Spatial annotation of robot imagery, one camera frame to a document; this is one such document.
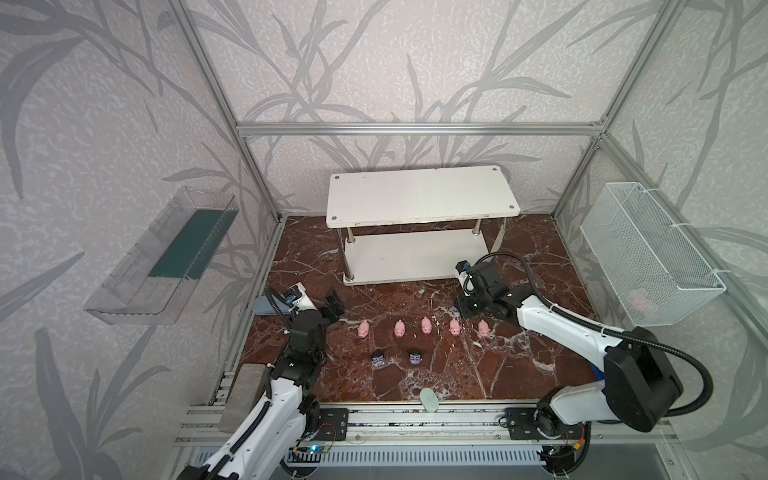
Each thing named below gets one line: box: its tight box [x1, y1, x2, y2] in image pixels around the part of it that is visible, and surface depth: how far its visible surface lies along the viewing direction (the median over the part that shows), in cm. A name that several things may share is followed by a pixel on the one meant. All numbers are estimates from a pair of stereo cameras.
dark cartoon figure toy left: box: [371, 349, 385, 368], surface depth 82 cm
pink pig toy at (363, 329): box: [358, 321, 369, 338], surface depth 90 cm
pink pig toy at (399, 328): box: [394, 319, 405, 338], surface depth 90 cm
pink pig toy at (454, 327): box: [449, 318, 461, 336], surface depth 91 cm
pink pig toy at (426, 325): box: [421, 316, 433, 334], surface depth 91 cm
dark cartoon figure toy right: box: [409, 352, 423, 365], surface depth 82 cm
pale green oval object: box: [420, 387, 439, 413], surface depth 77 cm
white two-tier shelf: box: [326, 165, 521, 285], surface depth 83 cm
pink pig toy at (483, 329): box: [478, 319, 491, 339], surface depth 90 cm
